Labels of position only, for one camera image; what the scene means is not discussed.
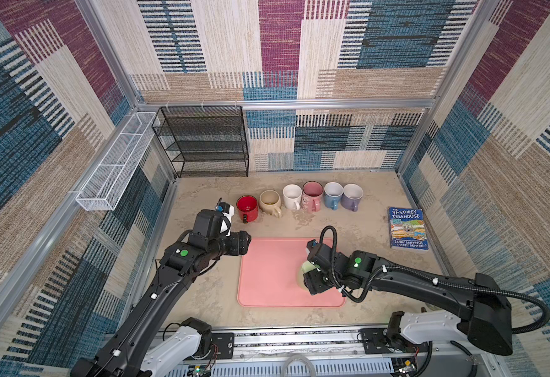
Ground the grey hose loop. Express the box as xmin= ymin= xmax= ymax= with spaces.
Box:
xmin=280 ymin=352 xmax=318 ymax=377

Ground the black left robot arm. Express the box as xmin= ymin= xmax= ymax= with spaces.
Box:
xmin=70 ymin=201 xmax=251 ymax=376

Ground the beige ceramic teapot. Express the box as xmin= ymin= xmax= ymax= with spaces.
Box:
xmin=259 ymin=189 xmax=282 ymax=218

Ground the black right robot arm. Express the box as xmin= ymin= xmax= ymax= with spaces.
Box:
xmin=303 ymin=240 xmax=513 ymax=356

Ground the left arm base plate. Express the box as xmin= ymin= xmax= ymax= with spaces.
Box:
xmin=196 ymin=332 xmax=235 ymax=361

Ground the pink plastic tray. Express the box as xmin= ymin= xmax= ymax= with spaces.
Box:
xmin=237 ymin=237 xmax=345 ymax=309

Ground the black corrugated cable conduit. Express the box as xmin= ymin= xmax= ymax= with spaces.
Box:
xmin=434 ymin=280 xmax=550 ymax=336

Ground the purple ceramic mug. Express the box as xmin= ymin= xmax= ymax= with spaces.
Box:
xmin=341 ymin=183 xmax=364 ymax=212

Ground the light green mug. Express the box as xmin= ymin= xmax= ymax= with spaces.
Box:
xmin=296 ymin=261 xmax=321 ymax=291

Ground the white ceramic mug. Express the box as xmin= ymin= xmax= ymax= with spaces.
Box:
xmin=282 ymin=184 xmax=303 ymax=211

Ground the blue treehouse book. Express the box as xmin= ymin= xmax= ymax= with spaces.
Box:
xmin=388 ymin=207 xmax=429 ymax=252

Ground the blue ceramic mug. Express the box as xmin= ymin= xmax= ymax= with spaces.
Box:
xmin=324 ymin=182 xmax=343 ymax=210

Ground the white wire mesh basket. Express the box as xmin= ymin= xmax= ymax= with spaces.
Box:
xmin=76 ymin=112 xmax=157 ymax=211

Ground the red ceramic mug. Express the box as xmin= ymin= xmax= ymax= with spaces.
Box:
xmin=236 ymin=195 xmax=259 ymax=224

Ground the pink ghost mug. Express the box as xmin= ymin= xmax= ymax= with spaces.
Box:
xmin=301 ymin=181 xmax=324 ymax=212

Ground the black wire shelf rack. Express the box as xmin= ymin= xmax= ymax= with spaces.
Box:
xmin=154 ymin=105 xmax=249 ymax=178

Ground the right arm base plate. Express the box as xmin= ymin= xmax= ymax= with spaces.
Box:
xmin=358 ymin=328 xmax=416 ymax=354

